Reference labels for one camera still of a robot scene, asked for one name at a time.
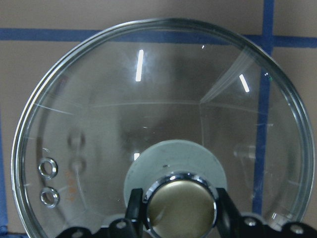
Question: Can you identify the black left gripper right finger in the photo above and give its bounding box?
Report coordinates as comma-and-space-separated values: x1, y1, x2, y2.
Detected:
216, 188, 317, 238

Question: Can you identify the glass pot lid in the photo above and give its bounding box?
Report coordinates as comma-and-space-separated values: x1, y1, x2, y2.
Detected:
11, 19, 315, 238

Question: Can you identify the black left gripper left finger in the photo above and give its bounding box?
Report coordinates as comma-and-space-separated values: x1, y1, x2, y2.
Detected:
58, 188, 144, 238

